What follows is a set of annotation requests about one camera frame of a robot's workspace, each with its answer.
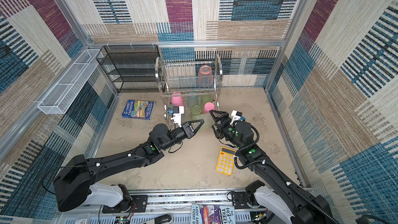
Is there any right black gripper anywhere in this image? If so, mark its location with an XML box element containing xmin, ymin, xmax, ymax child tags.
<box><xmin>209</xmin><ymin>110</ymin><xmax>243</xmax><ymax>149</ymax></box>

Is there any green translucent cup front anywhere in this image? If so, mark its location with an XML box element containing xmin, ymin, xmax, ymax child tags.
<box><xmin>190</xmin><ymin>105</ymin><xmax>202</xmax><ymax>119</ymax></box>

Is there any green translucent cup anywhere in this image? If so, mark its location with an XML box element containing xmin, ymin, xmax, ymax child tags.
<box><xmin>190</xmin><ymin>105</ymin><xmax>202</xmax><ymax>119</ymax></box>
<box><xmin>201</xmin><ymin>94</ymin><xmax>213</xmax><ymax>107</ymax></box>

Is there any teal translucent cup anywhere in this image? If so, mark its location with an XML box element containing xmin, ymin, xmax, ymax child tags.
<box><xmin>188</xmin><ymin>95</ymin><xmax>200</xmax><ymax>110</ymax></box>

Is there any clear pink cup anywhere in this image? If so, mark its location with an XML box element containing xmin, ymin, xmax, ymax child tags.
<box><xmin>198</xmin><ymin>65</ymin><xmax>214</xmax><ymax>88</ymax></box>

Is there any silver wire dish rack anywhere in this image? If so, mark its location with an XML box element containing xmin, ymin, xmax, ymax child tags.
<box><xmin>155</xmin><ymin>54</ymin><xmax>223</xmax><ymax>128</ymax></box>

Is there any pale green cup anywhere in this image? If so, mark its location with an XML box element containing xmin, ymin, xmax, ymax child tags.
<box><xmin>197</xmin><ymin>113</ymin><xmax>215</xmax><ymax>133</ymax></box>

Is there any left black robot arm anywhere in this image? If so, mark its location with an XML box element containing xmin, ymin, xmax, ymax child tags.
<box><xmin>52</xmin><ymin>119</ymin><xmax>205</xmax><ymax>213</ymax></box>

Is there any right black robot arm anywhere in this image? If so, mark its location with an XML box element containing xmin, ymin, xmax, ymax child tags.
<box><xmin>209</xmin><ymin>110</ymin><xmax>338</xmax><ymax>224</ymax></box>

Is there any black mesh shelf rack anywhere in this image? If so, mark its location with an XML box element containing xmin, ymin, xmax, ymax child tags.
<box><xmin>96</xmin><ymin>45</ymin><xmax>160</xmax><ymax>93</ymax></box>

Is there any yellow calculator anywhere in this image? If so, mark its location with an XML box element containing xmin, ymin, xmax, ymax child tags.
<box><xmin>216</xmin><ymin>147</ymin><xmax>235</xmax><ymax>176</ymax></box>

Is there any blue picture book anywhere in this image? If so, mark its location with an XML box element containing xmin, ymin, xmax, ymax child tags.
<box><xmin>122</xmin><ymin>100</ymin><xmax>155</xmax><ymax>120</ymax></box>

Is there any purple treehouse book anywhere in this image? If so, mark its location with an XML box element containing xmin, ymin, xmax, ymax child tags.
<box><xmin>190</xmin><ymin>204</ymin><xmax>236</xmax><ymax>224</ymax></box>

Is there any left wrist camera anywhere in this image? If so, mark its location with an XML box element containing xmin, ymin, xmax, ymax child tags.
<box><xmin>169</xmin><ymin>106</ymin><xmax>184</xmax><ymax>127</ymax></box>

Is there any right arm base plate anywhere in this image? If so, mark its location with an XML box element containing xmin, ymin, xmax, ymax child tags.
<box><xmin>226</xmin><ymin>191</ymin><xmax>268</xmax><ymax>211</ymax></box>

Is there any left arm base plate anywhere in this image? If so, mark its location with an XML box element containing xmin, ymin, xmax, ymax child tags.
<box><xmin>102</xmin><ymin>195</ymin><xmax>148</xmax><ymax>214</ymax></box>

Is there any white wire wall basket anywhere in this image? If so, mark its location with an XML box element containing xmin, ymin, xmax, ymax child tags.
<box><xmin>37</xmin><ymin>49</ymin><xmax>100</xmax><ymax>115</ymax></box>

